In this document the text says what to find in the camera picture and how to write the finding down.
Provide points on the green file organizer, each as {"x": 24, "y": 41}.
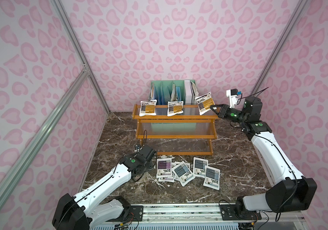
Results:
{"x": 165, "y": 91}

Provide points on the orange wooden three-tier shelf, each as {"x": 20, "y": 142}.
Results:
{"x": 189, "y": 125}

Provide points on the yellow coffee bag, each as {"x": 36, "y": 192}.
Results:
{"x": 175, "y": 108}
{"x": 204, "y": 103}
{"x": 147, "y": 108}

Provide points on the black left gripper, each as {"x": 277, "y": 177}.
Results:
{"x": 149, "y": 160}

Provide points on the purple coffee bag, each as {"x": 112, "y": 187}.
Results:
{"x": 167, "y": 179}
{"x": 164, "y": 168}

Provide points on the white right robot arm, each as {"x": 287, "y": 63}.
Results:
{"x": 291, "y": 190}

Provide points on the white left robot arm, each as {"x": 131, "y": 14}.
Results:
{"x": 84, "y": 211}

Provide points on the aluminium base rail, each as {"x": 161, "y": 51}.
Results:
{"x": 205, "y": 216}

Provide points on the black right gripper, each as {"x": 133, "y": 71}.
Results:
{"x": 223, "y": 110}

